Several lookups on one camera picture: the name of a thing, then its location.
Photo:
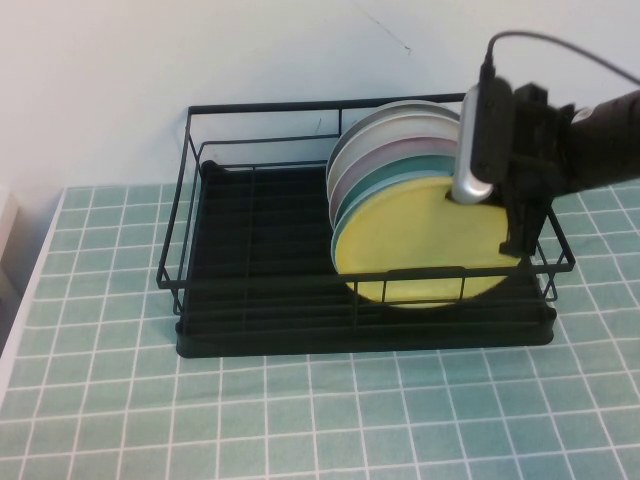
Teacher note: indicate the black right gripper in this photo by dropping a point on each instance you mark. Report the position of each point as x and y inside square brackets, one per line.
[535, 135]

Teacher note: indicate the yellow round plate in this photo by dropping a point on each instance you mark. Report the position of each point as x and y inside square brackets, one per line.
[400, 240]

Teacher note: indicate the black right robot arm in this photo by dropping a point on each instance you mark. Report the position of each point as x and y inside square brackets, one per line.
[610, 140]

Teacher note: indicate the teal green round plate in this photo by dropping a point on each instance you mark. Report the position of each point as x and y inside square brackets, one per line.
[400, 170]

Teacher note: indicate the pink round plate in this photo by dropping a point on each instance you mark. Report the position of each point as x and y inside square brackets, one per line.
[390, 150]

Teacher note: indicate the grey beige round plate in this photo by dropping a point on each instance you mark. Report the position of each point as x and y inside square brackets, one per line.
[410, 109]

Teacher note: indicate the cream white round plate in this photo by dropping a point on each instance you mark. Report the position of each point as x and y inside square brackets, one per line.
[390, 127]

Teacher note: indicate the light blue round plate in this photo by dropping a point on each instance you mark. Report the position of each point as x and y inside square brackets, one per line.
[337, 227]

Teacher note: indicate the green checked tablecloth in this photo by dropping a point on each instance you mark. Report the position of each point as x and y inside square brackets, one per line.
[320, 425]

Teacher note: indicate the black plastic drip tray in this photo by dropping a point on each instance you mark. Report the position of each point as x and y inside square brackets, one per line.
[260, 345]

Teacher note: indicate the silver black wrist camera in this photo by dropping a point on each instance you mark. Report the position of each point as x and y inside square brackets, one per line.
[480, 140]

